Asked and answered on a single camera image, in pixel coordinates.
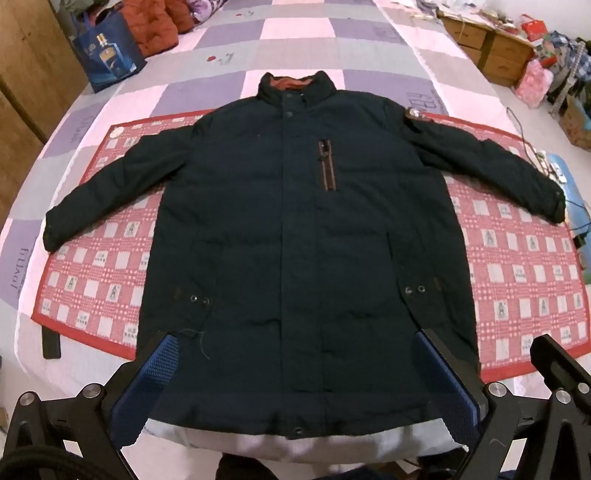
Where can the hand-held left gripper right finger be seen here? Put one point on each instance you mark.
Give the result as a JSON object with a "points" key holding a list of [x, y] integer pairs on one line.
{"points": [[448, 383]]}

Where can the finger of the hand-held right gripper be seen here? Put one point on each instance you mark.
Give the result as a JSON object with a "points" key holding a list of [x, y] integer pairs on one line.
{"points": [[556, 362]]}

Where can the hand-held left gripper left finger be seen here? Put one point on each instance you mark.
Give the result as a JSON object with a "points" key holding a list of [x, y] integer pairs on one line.
{"points": [[147, 383]]}

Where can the dark navy padded jacket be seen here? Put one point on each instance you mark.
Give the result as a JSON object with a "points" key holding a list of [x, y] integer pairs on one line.
{"points": [[277, 207]]}

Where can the plaid clothes pile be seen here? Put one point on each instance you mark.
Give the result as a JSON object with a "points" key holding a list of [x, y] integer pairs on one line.
{"points": [[565, 55]]}

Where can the red patterned mat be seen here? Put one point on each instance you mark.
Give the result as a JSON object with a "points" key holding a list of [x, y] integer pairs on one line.
{"points": [[521, 277]]}

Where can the white power strip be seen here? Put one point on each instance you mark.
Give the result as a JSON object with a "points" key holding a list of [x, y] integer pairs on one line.
{"points": [[556, 168]]}

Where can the cardboard box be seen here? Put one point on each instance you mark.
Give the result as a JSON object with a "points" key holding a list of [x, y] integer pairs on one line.
{"points": [[577, 122]]}

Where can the pink plastic bag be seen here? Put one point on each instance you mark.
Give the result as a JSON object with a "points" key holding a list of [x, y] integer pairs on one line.
{"points": [[533, 83]]}

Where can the wooden dresser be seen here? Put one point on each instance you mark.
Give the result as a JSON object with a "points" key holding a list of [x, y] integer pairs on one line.
{"points": [[503, 55]]}

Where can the blue shopping bag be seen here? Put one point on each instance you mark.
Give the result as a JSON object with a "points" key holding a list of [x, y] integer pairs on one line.
{"points": [[108, 55]]}

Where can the wooden wardrobe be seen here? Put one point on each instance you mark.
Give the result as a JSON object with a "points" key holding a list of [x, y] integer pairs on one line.
{"points": [[27, 69]]}

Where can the red quilt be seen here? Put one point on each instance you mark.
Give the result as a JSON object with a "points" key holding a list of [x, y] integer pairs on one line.
{"points": [[147, 23]]}

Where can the purple pink checkered bed sheet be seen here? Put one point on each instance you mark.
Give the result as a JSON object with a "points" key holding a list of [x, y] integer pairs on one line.
{"points": [[295, 41]]}

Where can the purple floral pillow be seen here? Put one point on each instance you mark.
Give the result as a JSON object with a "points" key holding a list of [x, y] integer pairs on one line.
{"points": [[203, 11]]}

